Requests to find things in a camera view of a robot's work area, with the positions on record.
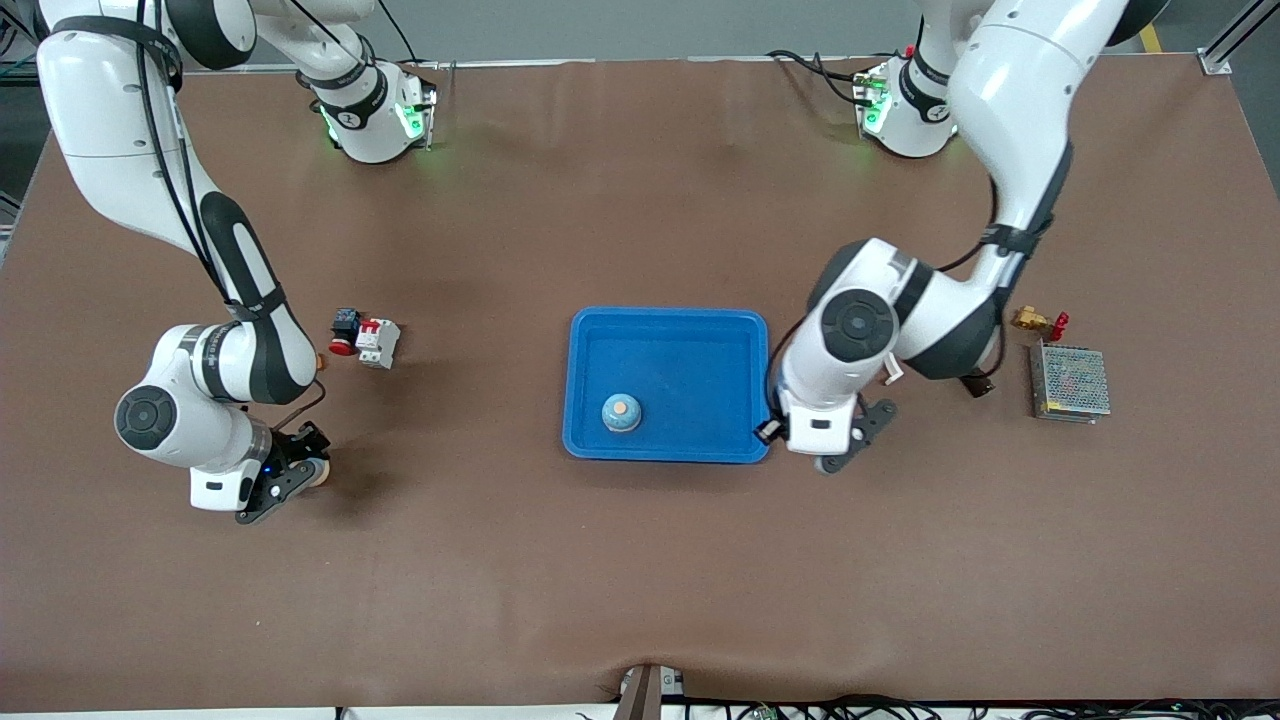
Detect aluminium frame post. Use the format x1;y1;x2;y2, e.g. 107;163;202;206
1197;0;1280;77
0;0;61;101

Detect white circuit breaker red switches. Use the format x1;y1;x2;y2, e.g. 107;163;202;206
355;317;402;371

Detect brown table mat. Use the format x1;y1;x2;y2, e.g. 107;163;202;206
0;55;1280;713

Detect metal table edge bracket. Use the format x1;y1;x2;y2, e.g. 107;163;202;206
612;663;687;720

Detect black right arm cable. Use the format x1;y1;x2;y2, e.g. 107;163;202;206
138;0;331;433

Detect perforated metal power supply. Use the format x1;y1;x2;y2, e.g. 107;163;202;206
1029;340;1113;426

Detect brass valve red handle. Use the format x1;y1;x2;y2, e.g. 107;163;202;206
1011;306;1071;343

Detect black cables below table edge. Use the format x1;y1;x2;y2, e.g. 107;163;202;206
688;694;1280;720

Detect black base cable bundle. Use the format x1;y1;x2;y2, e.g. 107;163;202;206
766;49;873;107

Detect blue plastic tray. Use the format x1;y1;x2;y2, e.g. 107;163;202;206
561;306;772;465

